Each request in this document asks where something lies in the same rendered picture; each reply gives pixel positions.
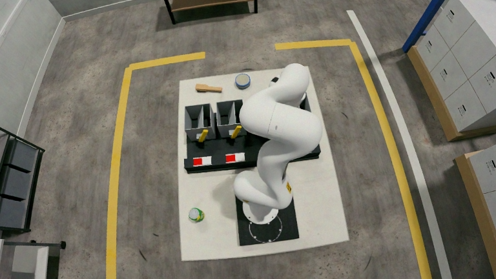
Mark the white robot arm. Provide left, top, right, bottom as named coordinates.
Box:
left=233, top=63, right=323, bottom=224

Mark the small round tin with blue rim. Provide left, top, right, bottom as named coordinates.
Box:
left=235, top=74, right=251, bottom=89

